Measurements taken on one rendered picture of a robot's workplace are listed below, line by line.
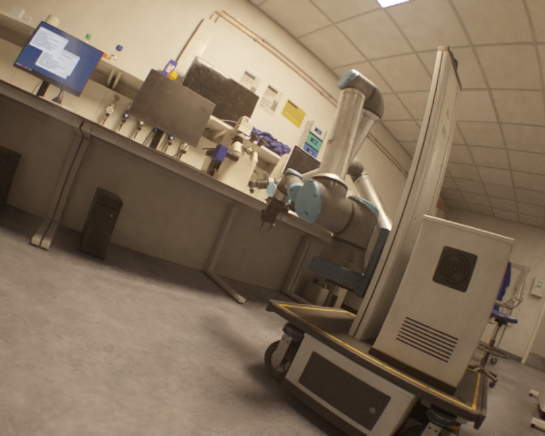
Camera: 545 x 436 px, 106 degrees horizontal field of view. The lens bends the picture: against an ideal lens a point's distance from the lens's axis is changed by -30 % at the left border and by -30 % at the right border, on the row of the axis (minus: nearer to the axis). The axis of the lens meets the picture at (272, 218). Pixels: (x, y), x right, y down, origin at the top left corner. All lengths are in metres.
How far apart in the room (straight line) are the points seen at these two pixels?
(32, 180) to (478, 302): 2.68
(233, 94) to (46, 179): 1.71
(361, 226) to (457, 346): 0.56
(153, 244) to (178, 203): 0.42
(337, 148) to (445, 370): 0.87
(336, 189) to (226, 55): 2.19
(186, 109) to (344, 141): 1.22
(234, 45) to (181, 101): 1.19
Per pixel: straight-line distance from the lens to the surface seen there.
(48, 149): 2.47
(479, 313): 1.00
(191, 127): 2.06
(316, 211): 1.02
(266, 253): 3.12
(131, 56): 2.73
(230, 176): 1.86
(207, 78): 2.58
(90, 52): 2.16
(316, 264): 1.14
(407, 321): 1.03
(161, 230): 2.58
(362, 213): 1.13
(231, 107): 2.62
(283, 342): 1.26
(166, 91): 2.05
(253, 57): 3.15
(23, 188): 2.52
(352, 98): 1.29
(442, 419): 1.04
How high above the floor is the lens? 0.58
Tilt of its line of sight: 3 degrees up
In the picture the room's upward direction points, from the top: 22 degrees clockwise
